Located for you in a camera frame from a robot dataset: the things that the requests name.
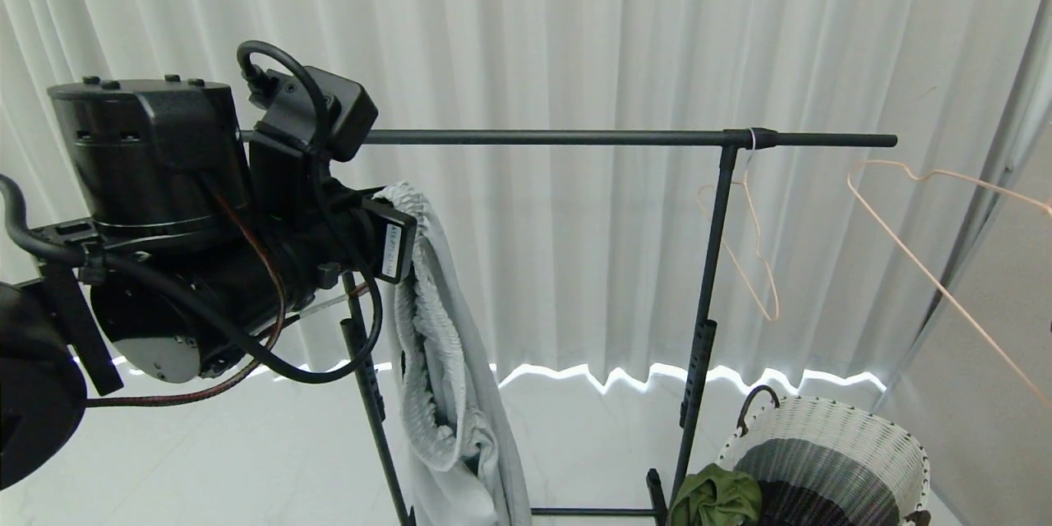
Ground white laundry basket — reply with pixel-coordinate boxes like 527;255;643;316
717;385;932;526

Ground green garment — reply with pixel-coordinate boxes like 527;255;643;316
670;463;764;526

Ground pale grey shorts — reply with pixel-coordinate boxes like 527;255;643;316
374;181;533;526

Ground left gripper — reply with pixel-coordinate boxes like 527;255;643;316
275;181;418;319

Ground white curtain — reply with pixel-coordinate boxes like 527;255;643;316
0;0;1052;395

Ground black clothes rack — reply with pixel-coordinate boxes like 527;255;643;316
238;127;898;526

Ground pink clothes hanger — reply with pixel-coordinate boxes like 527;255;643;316
697;150;780;323
847;160;1052;408

